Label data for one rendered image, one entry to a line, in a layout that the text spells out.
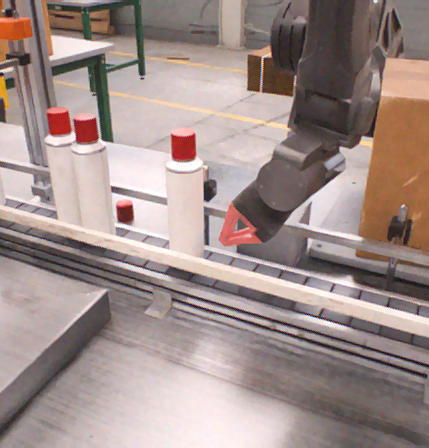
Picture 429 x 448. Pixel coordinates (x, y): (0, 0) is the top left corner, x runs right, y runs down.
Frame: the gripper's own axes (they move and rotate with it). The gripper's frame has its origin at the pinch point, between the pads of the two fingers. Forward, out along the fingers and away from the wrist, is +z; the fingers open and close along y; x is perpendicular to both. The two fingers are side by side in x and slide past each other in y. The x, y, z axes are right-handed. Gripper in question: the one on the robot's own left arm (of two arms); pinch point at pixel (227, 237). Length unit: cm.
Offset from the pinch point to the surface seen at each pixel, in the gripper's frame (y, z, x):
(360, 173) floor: -246, 81, 42
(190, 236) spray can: 1.4, 3.7, -3.6
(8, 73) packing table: -108, 110, -106
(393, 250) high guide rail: -3.8, -15.3, 15.4
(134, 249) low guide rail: 3.7, 11.4, -7.7
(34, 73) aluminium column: -12.3, 16.2, -43.1
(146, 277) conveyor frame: 4.8, 12.4, -3.5
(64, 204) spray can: 1.6, 18.1, -20.7
